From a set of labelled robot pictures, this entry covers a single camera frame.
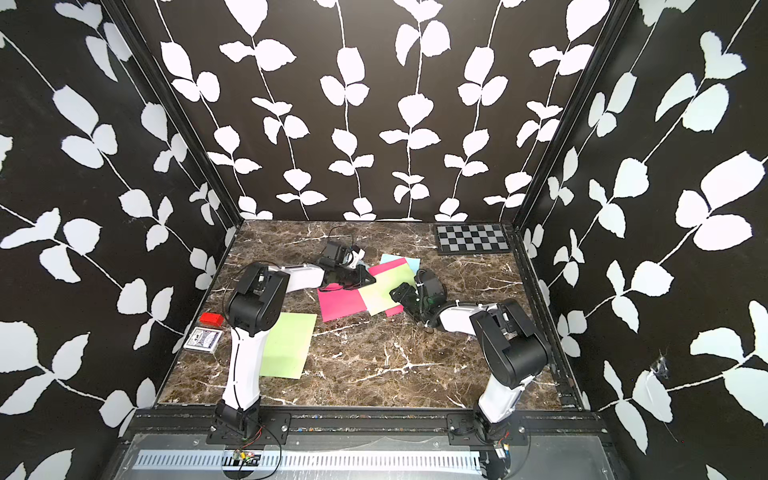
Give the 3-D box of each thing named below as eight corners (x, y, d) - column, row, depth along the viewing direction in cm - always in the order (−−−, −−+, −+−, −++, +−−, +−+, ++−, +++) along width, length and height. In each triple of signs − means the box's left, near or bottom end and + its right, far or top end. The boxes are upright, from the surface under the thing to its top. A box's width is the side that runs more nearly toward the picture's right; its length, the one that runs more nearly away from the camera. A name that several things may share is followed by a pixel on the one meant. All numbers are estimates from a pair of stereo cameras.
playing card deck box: (187, 349, 89) (183, 346, 87) (199, 329, 93) (195, 326, 91) (214, 353, 89) (210, 350, 87) (224, 333, 93) (221, 329, 91)
